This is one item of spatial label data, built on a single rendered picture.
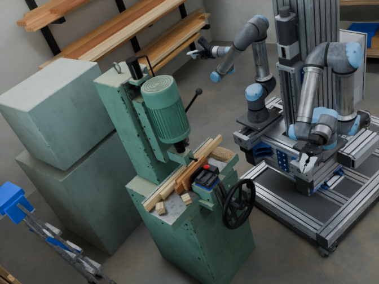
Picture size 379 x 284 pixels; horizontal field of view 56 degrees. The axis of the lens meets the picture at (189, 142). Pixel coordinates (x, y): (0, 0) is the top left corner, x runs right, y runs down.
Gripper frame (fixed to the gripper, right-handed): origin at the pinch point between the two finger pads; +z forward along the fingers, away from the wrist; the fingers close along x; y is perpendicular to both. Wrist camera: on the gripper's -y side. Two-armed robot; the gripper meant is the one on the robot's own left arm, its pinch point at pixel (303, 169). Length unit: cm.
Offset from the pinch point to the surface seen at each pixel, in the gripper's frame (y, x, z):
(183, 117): 1, 64, -9
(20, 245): 145, 232, 76
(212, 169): 28, 49, -1
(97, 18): 65, 286, -154
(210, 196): 34, 44, 11
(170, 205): 38, 64, 23
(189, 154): 25, 64, -4
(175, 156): 27, 72, -1
